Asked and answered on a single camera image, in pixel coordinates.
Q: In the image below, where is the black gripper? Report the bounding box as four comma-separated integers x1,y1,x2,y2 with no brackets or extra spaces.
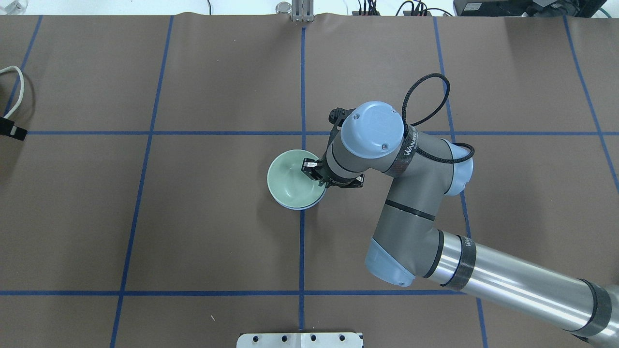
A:
301,107,364,188

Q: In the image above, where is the green plastic bowl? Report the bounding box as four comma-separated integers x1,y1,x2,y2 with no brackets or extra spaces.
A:
266,149,326,196

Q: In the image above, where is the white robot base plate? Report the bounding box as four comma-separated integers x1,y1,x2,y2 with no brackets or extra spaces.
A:
236,332,365,348

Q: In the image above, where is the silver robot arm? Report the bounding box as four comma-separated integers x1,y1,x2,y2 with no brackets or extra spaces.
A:
301,101,618,348

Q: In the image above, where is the aluminium frame post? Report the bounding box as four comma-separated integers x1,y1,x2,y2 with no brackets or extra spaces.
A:
290,0,315,22

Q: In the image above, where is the black monitor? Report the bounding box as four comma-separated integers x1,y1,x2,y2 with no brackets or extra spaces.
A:
453,0,606,18

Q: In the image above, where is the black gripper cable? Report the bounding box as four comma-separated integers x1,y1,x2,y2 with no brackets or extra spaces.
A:
400,73,475,165

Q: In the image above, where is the blue plastic bowl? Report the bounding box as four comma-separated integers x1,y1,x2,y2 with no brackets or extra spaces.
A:
273,191,326,211

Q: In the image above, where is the white power cord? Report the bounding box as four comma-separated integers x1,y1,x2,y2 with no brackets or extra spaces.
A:
0,66,25,119

